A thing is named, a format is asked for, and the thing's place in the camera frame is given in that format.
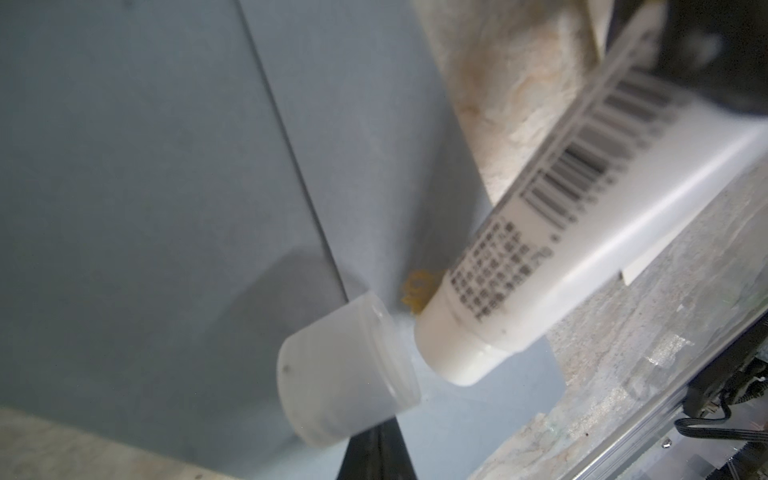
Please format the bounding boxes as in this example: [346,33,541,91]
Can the white glue stick cap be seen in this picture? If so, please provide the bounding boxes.
[277,292,421,448]

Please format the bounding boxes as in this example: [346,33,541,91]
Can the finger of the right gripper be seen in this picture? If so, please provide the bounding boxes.
[619,1,767,117]

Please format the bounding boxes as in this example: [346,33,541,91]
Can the cream envelope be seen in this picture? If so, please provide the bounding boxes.
[585,0,698,286]

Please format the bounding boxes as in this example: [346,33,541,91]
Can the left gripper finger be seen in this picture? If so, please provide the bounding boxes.
[337,417,417,480]

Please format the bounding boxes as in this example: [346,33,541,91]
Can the white glue stick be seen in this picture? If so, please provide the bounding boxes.
[414,1,767,386]

